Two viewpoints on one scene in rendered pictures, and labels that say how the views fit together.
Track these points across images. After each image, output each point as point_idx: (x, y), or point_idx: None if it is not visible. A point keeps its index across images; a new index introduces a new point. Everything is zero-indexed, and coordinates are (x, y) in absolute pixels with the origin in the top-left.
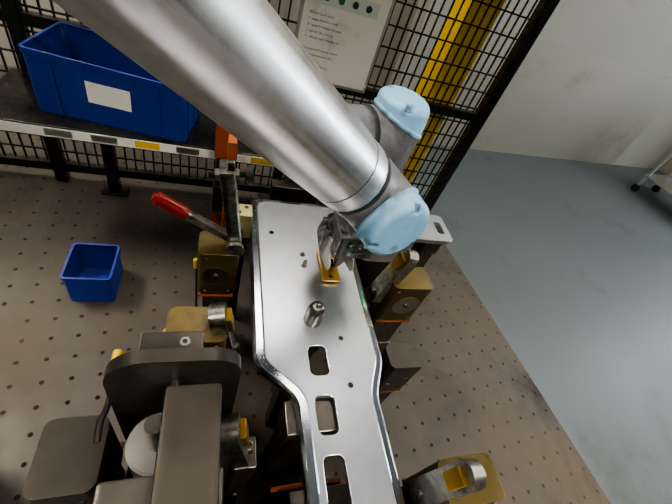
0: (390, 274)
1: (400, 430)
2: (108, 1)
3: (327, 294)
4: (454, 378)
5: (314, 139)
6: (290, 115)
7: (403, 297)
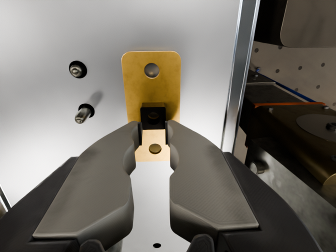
0: (312, 224)
1: (243, 150)
2: None
3: (143, 181)
4: (335, 108)
5: None
6: None
7: None
